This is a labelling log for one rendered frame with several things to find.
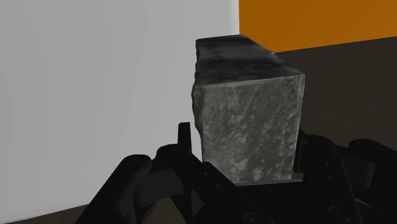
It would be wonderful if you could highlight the grey stone robot stand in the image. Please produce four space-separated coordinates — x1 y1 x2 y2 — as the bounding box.
191 34 306 186

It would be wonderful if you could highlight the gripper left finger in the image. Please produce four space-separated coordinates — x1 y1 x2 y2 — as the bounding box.
74 122 268 224

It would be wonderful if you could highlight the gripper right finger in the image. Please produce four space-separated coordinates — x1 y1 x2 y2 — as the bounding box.
292 129 397 224

